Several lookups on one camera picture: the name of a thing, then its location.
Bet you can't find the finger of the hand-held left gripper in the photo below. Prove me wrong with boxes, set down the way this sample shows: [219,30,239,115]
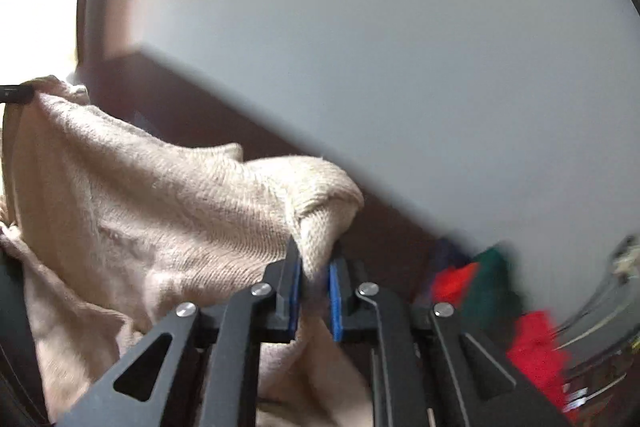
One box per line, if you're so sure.
[0,84,34,106]

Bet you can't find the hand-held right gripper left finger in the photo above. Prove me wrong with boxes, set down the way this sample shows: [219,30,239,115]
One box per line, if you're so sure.
[55,239,302,427]

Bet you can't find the beige knit sweater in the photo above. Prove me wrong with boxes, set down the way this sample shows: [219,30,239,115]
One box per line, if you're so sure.
[0,75,373,427]

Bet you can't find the dark green cloth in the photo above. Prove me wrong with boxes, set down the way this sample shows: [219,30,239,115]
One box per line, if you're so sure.
[462,246,523,333]

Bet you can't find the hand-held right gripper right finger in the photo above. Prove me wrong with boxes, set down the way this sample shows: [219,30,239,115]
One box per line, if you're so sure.
[327,252,572,427]

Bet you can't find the grey metal object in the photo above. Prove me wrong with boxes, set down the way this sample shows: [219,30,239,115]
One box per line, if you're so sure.
[560,234,640,358]

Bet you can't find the red cloth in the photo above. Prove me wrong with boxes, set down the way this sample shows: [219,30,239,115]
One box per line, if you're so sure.
[431,263,581,425]

